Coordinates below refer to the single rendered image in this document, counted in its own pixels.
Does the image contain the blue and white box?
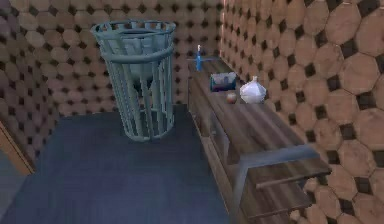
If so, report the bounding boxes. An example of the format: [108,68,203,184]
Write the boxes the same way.
[209,71,238,93]

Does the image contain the blue bottle with white top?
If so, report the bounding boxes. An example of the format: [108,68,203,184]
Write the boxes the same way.
[195,44,204,72]

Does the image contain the brown wooden shelf table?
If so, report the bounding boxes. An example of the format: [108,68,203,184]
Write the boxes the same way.
[187,57,333,224]

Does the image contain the grey-blue slatted laundry basket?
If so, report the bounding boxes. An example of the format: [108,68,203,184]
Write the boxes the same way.
[90,19,178,143]

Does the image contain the brown wooden door frame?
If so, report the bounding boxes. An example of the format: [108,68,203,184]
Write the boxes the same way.
[0,120,36,177]

